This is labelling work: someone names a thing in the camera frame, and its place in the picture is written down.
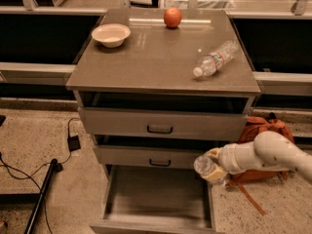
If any grey open bottom drawer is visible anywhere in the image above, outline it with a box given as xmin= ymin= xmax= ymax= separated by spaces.
xmin=90 ymin=166 xmax=216 ymax=234

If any black metal stand leg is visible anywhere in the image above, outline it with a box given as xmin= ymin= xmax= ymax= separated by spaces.
xmin=0 ymin=159 xmax=61 ymax=234

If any orange fruit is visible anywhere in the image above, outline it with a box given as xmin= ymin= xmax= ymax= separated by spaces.
xmin=163 ymin=7 xmax=181 ymax=28

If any metal railing frame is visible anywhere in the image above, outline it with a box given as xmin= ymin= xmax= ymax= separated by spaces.
xmin=0 ymin=0 xmax=312 ymax=98

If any grey drawer cabinet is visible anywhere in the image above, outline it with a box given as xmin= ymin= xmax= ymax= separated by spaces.
xmin=65 ymin=7 xmax=262 ymax=234

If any white bowl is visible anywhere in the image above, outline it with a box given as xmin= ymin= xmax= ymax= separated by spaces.
xmin=92 ymin=23 xmax=131 ymax=48

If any orange backpack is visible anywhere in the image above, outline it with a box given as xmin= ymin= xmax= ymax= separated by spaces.
xmin=227 ymin=113 xmax=294 ymax=215

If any black cable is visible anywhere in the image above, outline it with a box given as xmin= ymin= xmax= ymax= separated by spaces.
xmin=0 ymin=117 xmax=81 ymax=234

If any black power adapter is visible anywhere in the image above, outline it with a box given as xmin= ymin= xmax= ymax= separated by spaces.
xmin=67 ymin=136 xmax=81 ymax=152

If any blue labelled plastic bottle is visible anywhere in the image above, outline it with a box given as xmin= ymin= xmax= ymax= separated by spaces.
xmin=194 ymin=155 xmax=221 ymax=178

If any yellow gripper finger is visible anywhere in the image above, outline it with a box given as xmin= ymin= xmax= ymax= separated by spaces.
xmin=203 ymin=167 xmax=227 ymax=183
xmin=204 ymin=147 xmax=222 ymax=162

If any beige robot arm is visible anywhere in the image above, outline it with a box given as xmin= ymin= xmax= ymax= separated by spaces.
xmin=194 ymin=131 xmax=312 ymax=182

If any clear plastic water bottle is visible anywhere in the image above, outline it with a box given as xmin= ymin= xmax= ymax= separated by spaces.
xmin=193 ymin=41 xmax=239 ymax=78

